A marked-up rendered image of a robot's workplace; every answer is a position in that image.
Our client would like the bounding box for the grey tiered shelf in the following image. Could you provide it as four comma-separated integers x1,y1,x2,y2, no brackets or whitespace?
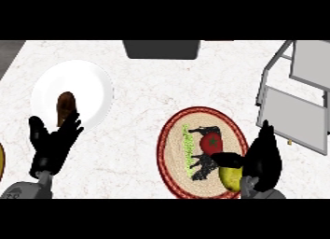
255,39,330,156

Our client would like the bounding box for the yellow-green oblong fruit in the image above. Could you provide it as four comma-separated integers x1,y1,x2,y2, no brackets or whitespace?
217,165,243,193

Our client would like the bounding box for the red tomato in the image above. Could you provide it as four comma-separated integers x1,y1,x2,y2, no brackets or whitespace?
199,132,226,157

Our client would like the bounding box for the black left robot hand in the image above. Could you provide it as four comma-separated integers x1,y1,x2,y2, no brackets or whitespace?
28,111,85,180

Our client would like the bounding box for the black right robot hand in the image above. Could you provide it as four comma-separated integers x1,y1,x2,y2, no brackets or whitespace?
209,119,283,193

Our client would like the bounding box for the brown oblong food item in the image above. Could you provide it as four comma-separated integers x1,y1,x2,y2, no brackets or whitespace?
54,91,78,128

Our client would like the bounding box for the white round plate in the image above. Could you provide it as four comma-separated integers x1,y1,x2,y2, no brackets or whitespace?
31,59,115,133

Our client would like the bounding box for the round woven red-rimmed placemat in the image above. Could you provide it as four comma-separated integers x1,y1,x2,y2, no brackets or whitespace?
155,105,251,200

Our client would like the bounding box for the dark grey box appliance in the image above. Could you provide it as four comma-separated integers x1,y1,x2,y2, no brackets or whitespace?
121,39,202,61

